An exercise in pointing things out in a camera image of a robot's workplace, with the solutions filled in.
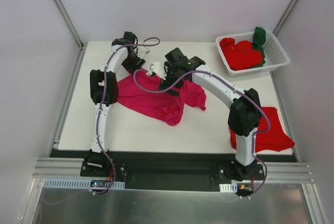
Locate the magenta t shirt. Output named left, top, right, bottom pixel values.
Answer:
left=117, top=75, right=207, bottom=126

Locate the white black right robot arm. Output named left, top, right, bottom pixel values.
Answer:
left=159, top=48, right=262, bottom=181

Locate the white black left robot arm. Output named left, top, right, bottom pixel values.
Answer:
left=84, top=31, right=145, bottom=176

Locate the red t shirt in basket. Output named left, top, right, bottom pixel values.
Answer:
left=219, top=38, right=264, bottom=71

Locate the green t shirt in basket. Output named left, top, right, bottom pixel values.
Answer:
left=252, top=27, right=266, bottom=68

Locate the white plastic laundry basket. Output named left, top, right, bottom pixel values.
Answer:
left=216, top=31, right=290, bottom=78

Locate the black centre base bar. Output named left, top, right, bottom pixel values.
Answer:
left=49, top=150, right=300, bottom=192

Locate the folded red t shirt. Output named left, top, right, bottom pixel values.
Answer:
left=229, top=106, right=296, bottom=153

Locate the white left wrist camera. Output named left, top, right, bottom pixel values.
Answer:
left=137, top=46, right=150, bottom=56

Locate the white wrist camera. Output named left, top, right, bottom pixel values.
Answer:
left=137, top=46, right=150, bottom=56
left=146, top=62, right=164, bottom=78

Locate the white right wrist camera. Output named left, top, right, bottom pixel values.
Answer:
left=146, top=62, right=164, bottom=78

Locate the aluminium left frame rail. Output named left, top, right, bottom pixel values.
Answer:
left=47, top=0, right=85, bottom=157

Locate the aluminium frame rail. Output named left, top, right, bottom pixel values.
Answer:
left=33, top=158, right=315, bottom=184
left=273, top=0, right=299, bottom=36
left=47, top=0, right=85, bottom=157

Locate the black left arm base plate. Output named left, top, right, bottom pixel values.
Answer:
left=80, top=157, right=126, bottom=180

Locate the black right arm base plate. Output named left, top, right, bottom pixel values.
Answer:
left=218, top=160, right=265, bottom=182

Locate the white right cable duct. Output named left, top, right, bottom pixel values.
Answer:
left=219, top=183, right=237, bottom=193

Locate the white cable duct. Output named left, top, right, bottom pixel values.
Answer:
left=219, top=183, right=237, bottom=193
left=43, top=179, right=125, bottom=190

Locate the aluminium front frame rail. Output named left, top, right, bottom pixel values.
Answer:
left=33, top=158, right=315, bottom=184

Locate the white left cable duct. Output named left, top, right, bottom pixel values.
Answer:
left=43, top=179, right=125, bottom=190

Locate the aluminium right frame rail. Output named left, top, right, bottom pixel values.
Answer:
left=273, top=0, right=299, bottom=36

